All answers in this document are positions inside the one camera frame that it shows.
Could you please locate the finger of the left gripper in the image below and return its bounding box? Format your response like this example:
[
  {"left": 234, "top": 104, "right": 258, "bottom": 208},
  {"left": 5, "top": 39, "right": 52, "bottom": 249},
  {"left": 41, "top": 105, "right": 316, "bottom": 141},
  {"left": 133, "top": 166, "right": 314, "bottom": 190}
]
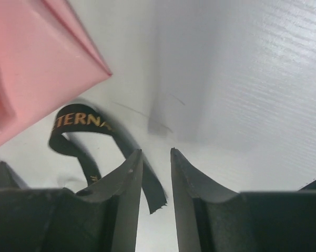
[{"left": 0, "top": 161, "right": 24, "bottom": 188}]

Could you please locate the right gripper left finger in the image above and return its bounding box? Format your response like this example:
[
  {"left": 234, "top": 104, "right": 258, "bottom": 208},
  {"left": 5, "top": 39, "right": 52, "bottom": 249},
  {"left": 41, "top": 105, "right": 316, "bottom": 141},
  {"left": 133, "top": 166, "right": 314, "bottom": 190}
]
[{"left": 0, "top": 150, "right": 143, "bottom": 251}]

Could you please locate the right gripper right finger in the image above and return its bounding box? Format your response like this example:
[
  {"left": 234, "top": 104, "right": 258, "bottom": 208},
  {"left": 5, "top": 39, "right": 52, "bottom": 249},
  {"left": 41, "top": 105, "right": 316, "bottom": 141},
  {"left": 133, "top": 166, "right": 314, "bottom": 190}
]
[{"left": 170, "top": 148, "right": 316, "bottom": 251}]

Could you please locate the black ribbon gold lettering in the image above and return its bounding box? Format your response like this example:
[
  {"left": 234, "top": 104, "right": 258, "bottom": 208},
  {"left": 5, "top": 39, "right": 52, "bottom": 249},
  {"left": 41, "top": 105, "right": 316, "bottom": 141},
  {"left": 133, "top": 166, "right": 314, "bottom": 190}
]
[{"left": 48, "top": 103, "right": 167, "bottom": 214}]

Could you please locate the pink wrapping paper sheet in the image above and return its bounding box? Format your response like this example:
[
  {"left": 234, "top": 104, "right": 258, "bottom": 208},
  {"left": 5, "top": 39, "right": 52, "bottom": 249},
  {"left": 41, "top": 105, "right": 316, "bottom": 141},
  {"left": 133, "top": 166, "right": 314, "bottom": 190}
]
[{"left": 0, "top": 1, "right": 111, "bottom": 146}]

